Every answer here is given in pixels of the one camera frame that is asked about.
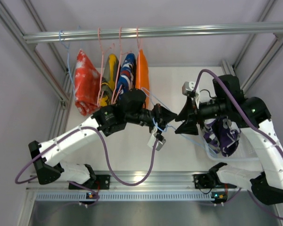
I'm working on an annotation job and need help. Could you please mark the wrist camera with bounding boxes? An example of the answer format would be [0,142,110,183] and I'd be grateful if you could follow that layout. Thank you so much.
[147,130,166,151]
[182,81,200,108]

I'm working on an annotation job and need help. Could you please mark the aluminium hanging rail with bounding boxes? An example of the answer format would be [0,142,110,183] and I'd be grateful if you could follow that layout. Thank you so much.
[23,22,283,44]

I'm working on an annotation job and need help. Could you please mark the red white tie-dye trousers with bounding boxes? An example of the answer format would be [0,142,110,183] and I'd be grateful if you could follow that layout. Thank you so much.
[75,49,100,116]

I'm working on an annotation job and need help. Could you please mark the left frame post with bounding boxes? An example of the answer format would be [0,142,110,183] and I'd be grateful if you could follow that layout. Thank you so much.
[0,0,72,138]

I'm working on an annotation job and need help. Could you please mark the yellow olive camouflage trousers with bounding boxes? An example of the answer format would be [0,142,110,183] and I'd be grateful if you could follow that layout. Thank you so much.
[100,54,118,107]

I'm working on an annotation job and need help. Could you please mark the pink wire hanger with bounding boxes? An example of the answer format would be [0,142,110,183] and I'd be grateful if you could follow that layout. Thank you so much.
[97,28,115,107]
[111,27,126,104]
[136,26,142,51]

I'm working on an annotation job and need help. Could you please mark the orange trousers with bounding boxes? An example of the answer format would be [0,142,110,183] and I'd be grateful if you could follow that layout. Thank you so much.
[134,48,150,109]

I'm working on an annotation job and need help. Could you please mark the white slotted cable duct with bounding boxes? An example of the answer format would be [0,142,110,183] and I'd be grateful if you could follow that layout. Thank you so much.
[35,191,218,202]

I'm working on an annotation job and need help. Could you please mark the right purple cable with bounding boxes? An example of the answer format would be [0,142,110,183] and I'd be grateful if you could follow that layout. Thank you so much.
[193,69,283,222]

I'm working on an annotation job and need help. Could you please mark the white plastic basket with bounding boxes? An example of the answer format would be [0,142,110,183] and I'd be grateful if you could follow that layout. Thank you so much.
[204,133,259,162]

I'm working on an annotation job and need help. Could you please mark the right frame post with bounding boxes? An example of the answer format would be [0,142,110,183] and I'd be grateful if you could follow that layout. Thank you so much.
[221,0,283,94]

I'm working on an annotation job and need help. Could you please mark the frame post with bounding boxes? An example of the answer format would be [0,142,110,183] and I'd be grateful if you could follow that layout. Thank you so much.
[221,0,283,94]
[0,0,72,138]

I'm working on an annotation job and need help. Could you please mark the purple camouflage trousers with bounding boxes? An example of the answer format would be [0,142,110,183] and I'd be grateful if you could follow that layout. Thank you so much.
[201,116,241,157]

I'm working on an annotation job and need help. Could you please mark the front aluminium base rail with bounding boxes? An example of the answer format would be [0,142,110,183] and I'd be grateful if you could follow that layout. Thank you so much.
[25,170,281,190]

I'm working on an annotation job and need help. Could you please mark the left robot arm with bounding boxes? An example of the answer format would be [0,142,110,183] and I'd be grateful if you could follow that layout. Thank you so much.
[28,89,177,189]

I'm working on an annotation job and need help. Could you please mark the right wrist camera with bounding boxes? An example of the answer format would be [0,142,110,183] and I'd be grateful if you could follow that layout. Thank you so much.
[182,81,200,108]

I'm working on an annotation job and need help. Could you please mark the blue wire hanger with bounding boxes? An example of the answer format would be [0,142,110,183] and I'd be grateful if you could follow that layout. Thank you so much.
[58,29,76,101]
[141,87,214,153]

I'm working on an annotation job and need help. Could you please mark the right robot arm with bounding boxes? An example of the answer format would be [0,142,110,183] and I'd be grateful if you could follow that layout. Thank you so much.
[176,74,283,205]

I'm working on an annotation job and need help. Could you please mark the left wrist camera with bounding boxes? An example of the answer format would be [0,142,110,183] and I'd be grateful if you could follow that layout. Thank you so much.
[147,130,166,151]

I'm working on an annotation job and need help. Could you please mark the blue white patterned trousers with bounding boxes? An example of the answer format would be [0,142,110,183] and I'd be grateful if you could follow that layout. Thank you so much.
[117,53,136,100]

